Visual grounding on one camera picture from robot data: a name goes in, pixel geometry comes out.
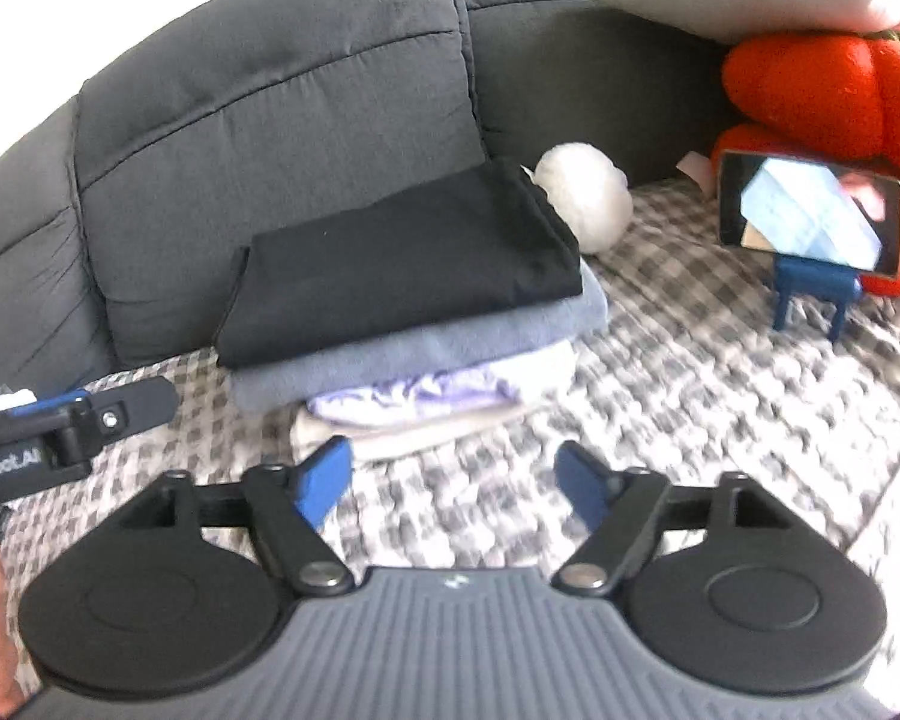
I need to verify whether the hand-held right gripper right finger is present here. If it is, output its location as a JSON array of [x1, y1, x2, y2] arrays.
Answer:
[[553, 439, 794, 595]]

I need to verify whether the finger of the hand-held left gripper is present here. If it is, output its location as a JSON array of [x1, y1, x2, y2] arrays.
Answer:
[[0, 388, 92, 419], [64, 379, 182, 440]]

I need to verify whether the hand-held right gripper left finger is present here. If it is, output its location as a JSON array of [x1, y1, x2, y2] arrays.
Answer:
[[124, 435, 357, 596]]

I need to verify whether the black garment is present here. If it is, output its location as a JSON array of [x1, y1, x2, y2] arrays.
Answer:
[[216, 157, 583, 371]]

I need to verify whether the white garment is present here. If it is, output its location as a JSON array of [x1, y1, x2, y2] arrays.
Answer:
[[291, 388, 550, 464]]

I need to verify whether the lavender garment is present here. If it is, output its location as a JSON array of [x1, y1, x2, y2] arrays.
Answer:
[[307, 337, 578, 426]]

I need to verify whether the grey-blue garment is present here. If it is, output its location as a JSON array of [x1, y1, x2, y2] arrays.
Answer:
[[229, 270, 610, 416]]

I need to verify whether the grey checked quilted blanket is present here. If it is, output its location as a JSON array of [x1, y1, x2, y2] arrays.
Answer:
[[0, 180, 900, 580]]

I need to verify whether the white fluffy ball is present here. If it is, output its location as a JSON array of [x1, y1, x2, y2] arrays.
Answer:
[[532, 141, 634, 256]]

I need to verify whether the blue chair-shaped phone stand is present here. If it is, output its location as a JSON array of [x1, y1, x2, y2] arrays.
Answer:
[[771, 251, 865, 340]]

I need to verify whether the white paper slip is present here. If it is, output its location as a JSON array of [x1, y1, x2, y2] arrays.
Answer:
[[675, 151, 722, 190]]

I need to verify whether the smartphone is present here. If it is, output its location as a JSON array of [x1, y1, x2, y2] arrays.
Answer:
[[716, 150, 900, 280]]

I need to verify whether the orange knot pillow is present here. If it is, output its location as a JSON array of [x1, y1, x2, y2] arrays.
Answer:
[[709, 30, 900, 299]]

